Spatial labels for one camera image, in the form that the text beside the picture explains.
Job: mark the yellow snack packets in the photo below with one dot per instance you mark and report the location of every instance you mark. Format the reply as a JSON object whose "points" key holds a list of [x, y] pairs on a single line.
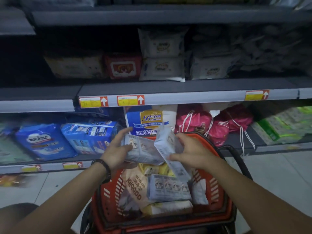
{"points": [[158, 170]]}

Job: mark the green white tissue packs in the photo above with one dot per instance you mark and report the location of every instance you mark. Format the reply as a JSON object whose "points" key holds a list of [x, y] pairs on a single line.
{"points": [[285, 124]]}

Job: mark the red plastic shopping basket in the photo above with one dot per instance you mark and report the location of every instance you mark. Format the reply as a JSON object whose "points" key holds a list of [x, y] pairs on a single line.
{"points": [[214, 192]]}

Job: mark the person's right thumb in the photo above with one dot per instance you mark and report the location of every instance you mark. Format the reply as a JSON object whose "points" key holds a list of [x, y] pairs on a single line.
{"points": [[184, 140]]}

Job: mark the person's left hand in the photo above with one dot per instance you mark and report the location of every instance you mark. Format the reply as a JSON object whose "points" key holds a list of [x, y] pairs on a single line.
{"points": [[114, 154]]}

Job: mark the large blue diaper pack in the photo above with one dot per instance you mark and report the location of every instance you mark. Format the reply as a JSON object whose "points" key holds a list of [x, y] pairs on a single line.
{"points": [[45, 141]]}

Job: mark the orange packet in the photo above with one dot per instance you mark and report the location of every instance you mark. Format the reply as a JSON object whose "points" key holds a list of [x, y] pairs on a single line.
{"points": [[11, 180]]}

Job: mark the beige printed soft bag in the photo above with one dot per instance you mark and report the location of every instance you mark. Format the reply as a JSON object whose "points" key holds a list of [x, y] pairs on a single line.
{"points": [[135, 185]]}

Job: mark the person's left forearm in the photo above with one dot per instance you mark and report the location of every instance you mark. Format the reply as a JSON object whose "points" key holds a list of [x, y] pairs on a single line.
{"points": [[61, 204]]}

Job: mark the red wet wipes pack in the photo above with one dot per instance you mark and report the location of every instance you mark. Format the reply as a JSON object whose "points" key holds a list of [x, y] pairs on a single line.
{"points": [[123, 66]]}

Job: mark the pale blue tissue pack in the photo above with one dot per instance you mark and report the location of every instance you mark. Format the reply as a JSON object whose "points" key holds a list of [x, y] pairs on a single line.
{"points": [[168, 146], [168, 187], [143, 149]]}

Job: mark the grey metal store shelf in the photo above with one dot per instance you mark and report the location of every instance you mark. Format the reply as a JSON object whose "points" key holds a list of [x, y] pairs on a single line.
{"points": [[195, 88], [280, 147], [170, 15]]}

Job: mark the white wet wipes pack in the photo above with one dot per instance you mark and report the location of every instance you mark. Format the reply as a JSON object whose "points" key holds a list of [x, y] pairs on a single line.
{"points": [[162, 43], [162, 69], [210, 69]]}

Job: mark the blue white pad pack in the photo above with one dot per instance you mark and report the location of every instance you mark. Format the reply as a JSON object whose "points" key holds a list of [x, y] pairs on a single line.
{"points": [[90, 136]]}

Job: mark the person's left thumb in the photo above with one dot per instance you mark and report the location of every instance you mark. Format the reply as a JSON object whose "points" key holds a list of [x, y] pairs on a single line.
{"points": [[123, 136]]}

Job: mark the white blue gold-label pack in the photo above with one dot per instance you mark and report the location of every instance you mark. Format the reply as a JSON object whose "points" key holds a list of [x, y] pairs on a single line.
{"points": [[146, 119]]}

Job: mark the small white tissue pack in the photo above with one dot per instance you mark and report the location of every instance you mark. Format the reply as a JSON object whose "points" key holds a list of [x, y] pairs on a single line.
{"points": [[199, 192]]}

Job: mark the person's right forearm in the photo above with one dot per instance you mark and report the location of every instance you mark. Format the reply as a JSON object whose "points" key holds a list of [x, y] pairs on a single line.
{"points": [[256, 202]]}

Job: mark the pile of dark grey packs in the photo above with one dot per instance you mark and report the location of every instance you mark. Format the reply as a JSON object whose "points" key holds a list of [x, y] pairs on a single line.
{"points": [[268, 48]]}

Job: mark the yellow red price tag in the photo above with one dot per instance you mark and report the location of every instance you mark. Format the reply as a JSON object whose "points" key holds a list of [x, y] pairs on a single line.
{"points": [[130, 100], [31, 168], [93, 102], [72, 165], [257, 95]]}

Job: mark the person's right hand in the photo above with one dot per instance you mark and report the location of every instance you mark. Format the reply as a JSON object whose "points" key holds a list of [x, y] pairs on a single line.
{"points": [[195, 154]]}

